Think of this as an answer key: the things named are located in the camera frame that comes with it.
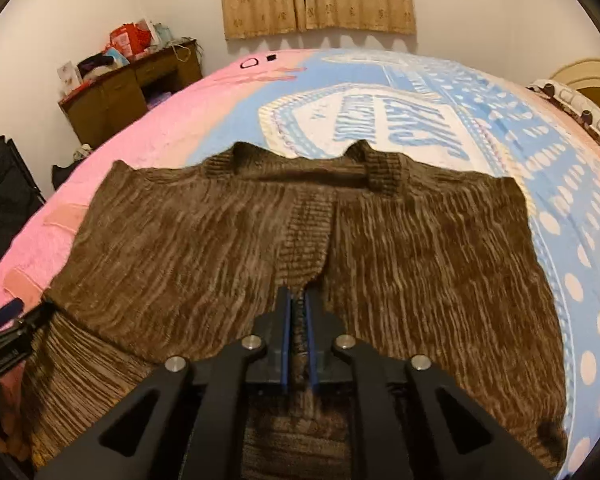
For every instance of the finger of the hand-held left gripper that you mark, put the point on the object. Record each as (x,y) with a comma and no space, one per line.
(5,355)
(9,308)

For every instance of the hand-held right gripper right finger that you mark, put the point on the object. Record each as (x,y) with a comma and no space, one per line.
(311,345)

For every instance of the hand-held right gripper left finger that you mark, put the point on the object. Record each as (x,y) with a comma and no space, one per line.
(286,345)

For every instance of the brown knit sweater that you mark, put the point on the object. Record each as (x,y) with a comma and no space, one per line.
(180,240)

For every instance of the black folding chair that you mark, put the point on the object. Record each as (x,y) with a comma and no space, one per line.
(7,195)

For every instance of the black bag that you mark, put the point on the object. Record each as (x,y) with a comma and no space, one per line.
(65,174)

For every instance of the checked cloth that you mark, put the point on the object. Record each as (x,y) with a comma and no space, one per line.
(83,151)

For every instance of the white card box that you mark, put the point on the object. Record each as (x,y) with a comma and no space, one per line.
(70,79)

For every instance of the brown wooden desk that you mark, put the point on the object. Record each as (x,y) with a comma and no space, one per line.
(115,95)

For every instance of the pink and blue printed blanket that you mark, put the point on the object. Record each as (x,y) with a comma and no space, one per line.
(430,125)

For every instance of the dark cloth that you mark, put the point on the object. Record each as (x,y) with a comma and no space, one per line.
(100,64)

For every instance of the light blue bag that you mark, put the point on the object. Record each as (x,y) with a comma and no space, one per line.
(161,35)

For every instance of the patterned pillow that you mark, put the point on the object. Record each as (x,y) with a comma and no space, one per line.
(570,102)

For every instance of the cream headboard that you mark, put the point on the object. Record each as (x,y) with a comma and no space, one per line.
(587,77)

